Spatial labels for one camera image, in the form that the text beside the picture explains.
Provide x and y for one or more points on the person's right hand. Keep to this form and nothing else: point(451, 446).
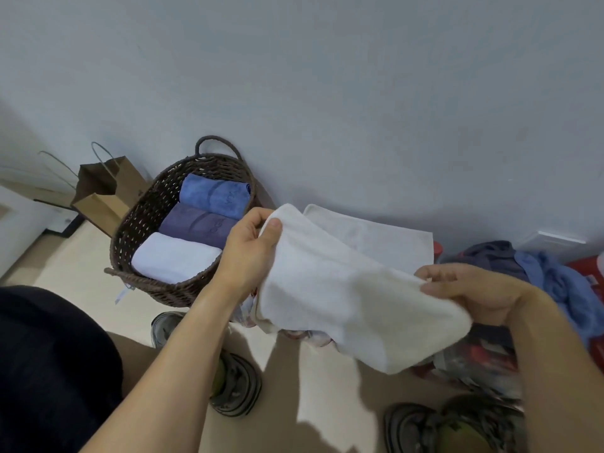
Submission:
point(481, 292)

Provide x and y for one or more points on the person's left hand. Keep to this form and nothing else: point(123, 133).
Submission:
point(245, 264)

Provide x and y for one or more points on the dark grey towel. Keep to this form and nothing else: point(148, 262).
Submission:
point(491, 259)

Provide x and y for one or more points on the dark blue towel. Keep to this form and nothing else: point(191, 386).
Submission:
point(198, 226)

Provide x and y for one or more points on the white towel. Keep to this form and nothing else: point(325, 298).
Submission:
point(174, 259)

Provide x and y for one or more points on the light blue towel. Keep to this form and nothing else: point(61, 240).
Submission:
point(212, 193)
point(571, 287)

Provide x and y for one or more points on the cream towel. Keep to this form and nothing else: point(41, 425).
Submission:
point(349, 292)

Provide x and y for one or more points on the dark brown wicker basket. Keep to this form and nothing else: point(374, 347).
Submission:
point(137, 221)

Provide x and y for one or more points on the person's left forearm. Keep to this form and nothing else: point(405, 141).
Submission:
point(165, 382)

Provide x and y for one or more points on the person's right forearm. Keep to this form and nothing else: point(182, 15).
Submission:
point(561, 372)

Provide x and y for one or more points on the person's left grey shoe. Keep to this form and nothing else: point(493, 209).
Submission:
point(240, 382)

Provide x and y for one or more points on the person's grey shoe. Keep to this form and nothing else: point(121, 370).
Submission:
point(415, 429)
point(240, 382)

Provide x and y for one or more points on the person's right grey shoe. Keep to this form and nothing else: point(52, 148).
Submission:
point(415, 429)

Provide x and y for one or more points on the brown paper bag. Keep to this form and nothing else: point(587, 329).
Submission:
point(108, 193)

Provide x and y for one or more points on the white wall socket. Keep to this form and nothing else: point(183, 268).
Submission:
point(552, 241)

